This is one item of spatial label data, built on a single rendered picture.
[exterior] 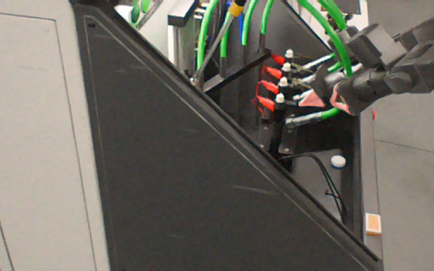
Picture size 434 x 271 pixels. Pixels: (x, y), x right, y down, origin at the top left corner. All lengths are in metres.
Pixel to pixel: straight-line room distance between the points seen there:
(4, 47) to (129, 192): 0.35
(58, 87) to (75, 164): 0.17
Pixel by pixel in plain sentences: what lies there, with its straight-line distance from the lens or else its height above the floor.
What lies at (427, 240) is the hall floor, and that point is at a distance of 2.57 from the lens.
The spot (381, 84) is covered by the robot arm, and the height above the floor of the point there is 1.32.
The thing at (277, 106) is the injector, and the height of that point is 1.09.
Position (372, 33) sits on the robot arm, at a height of 1.41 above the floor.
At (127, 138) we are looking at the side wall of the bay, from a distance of 0.95.
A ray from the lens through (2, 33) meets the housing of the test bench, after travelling 0.95.
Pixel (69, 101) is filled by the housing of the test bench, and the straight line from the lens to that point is 0.96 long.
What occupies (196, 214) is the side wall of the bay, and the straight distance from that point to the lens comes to 1.03.
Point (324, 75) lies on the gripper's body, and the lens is 1.19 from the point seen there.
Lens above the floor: 1.77
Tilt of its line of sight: 33 degrees down
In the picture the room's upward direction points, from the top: 3 degrees clockwise
